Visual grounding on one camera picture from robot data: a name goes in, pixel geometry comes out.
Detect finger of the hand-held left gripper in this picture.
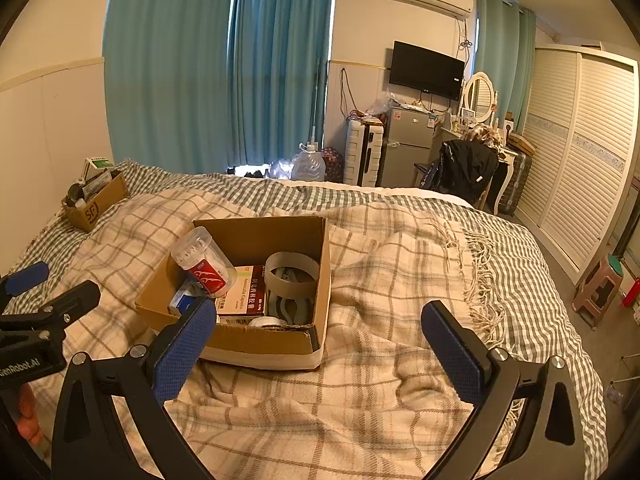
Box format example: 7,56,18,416
0,280,101,346
0,261,50,301

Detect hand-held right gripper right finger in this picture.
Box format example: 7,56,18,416
421,300,586,480

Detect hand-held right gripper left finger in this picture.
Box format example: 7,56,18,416
50,296,218,480

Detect small blue box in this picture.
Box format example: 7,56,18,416
167,280,211,316

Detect brown medicine box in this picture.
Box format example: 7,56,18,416
215,265,271,326

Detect large cardboard box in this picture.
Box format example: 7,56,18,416
135,215,332,372

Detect clear plastic jar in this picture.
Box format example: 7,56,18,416
171,226,238,297

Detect pale green power strip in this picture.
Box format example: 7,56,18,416
264,251,321,326

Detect person's left hand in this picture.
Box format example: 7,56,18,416
15,385,43,446

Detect beige plaid blanket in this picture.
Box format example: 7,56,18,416
15,187,526,480

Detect small cardboard box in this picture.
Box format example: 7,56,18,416
61,170,131,233

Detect green and white carton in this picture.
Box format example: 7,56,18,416
83,156,115,181

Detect brown plastic stool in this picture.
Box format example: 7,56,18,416
571,254,623,331

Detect metal rack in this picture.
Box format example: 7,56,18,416
606,355,640,403

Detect black jacket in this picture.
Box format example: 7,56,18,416
432,139,501,206

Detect brown suitcase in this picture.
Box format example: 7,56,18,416
499,132,534,218

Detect white dressing table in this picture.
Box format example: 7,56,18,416
440,125,518,216

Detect silver fridge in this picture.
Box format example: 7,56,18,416
375,106,441,188

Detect white ribbed suitcase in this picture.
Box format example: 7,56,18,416
342,119,386,188

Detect tan fluffy cloth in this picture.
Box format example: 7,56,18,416
462,125,507,149

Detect dark floral bag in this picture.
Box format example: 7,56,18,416
322,147,346,183

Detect clear water jug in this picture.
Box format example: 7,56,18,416
291,143,326,182

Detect white louvered wardrobe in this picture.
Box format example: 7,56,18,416
515,42,640,286

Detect white oval mirror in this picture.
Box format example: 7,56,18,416
462,72,499,123

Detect white pole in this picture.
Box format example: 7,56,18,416
307,57,322,148

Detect narrow teal curtain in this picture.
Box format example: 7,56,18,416
474,0,537,133

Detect hanging wall cables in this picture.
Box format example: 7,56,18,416
340,67,359,117

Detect black wall television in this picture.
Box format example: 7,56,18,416
389,40,466,101

